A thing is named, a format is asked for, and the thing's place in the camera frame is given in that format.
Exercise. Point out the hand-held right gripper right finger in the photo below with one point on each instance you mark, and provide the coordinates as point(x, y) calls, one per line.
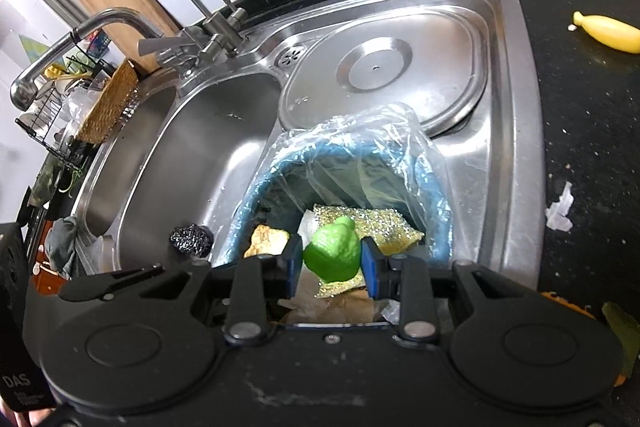
point(371, 269)

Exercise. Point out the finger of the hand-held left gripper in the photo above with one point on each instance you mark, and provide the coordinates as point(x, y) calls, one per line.
point(95, 287)

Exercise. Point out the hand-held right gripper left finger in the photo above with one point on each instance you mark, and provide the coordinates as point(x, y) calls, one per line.
point(292, 269)

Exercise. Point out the bread piece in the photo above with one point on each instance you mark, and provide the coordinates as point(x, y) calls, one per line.
point(267, 239)

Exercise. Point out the green lime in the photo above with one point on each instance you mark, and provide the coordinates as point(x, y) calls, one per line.
point(332, 252)

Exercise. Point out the brown paper bag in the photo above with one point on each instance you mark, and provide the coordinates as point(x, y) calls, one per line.
point(345, 307)

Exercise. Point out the glitter scouring sponge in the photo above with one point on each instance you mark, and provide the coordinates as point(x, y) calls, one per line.
point(390, 227)

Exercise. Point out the blue bin with plastic bag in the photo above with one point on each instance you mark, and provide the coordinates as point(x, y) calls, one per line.
point(280, 167)

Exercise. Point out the yellow banana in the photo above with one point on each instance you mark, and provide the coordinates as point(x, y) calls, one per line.
point(610, 32)

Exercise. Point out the grey rag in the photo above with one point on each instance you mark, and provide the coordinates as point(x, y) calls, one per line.
point(62, 242)

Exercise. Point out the steel wool scourer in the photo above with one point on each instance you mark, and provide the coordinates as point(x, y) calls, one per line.
point(192, 239)

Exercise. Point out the stainless steel sink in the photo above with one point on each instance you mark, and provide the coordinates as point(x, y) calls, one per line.
point(200, 157)

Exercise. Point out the woven wicker mat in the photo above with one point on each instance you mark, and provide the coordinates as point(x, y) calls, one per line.
point(107, 107)

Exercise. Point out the white tissue scrap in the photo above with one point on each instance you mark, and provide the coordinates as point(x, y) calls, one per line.
point(560, 207)

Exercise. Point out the round steel sink lid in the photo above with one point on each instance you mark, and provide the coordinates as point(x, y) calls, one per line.
point(380, 67)

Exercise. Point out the green leaf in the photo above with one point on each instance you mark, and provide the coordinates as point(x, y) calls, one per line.
point(622, 327)

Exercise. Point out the large steel faucet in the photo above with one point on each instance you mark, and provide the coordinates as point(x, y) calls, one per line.
point(100, 19)

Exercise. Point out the wooden cutting board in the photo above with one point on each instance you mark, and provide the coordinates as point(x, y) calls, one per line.
point(115, 2)

